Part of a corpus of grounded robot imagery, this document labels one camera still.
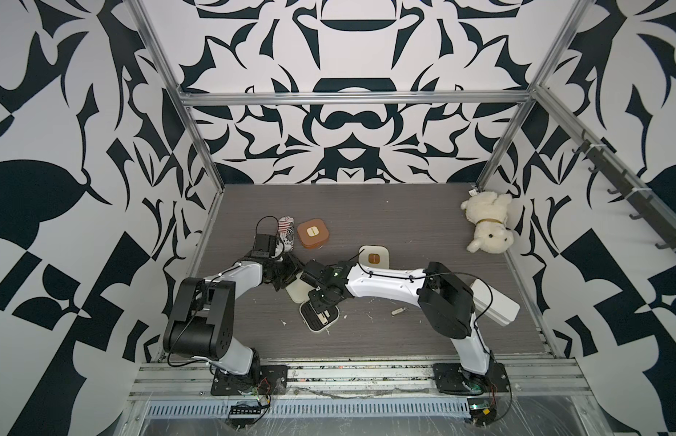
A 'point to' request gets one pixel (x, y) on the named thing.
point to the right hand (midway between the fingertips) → (316, 300)
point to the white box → (502, 311)
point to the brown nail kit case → (313, 233)
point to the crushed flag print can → (286, 232)
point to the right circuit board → (482, 411)
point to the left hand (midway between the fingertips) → (300, 266)
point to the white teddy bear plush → (489, 213)
